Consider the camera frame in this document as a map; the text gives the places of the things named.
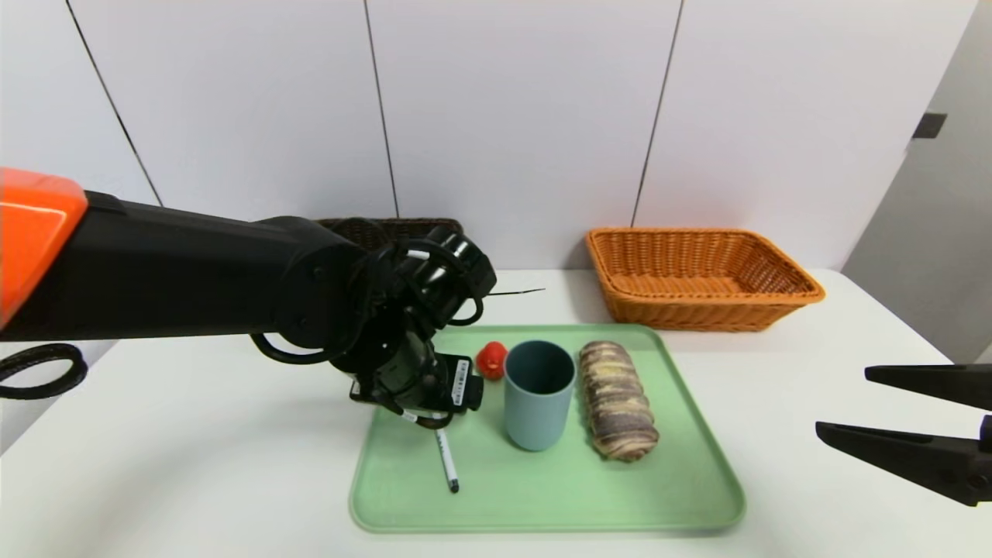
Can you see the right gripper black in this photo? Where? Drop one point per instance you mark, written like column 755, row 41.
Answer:
column 986, row 432

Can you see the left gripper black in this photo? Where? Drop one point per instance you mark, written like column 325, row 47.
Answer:
column 457, row 381

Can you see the red rubber duck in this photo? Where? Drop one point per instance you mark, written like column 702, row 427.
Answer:
column 490, row 362

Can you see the white marker pen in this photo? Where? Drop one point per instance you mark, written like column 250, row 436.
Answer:
column 449, row 465

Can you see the blue-grey plastic cup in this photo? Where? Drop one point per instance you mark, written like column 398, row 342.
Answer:
column 536, row 418

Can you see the marbled brown bread loaf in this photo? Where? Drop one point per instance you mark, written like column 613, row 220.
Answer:
column 618, row 403

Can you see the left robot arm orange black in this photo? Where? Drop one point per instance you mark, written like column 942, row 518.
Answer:
column 194, row 271

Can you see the dark brown wicker basket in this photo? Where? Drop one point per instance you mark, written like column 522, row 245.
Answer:
column 372, row 229

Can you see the orange wicker basket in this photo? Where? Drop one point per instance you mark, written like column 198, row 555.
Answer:
column 697, row 314

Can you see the green plastic tray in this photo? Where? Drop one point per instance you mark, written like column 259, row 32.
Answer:
column 542, row 488

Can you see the black wall bracket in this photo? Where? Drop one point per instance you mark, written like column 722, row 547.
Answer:
column 928, row 126

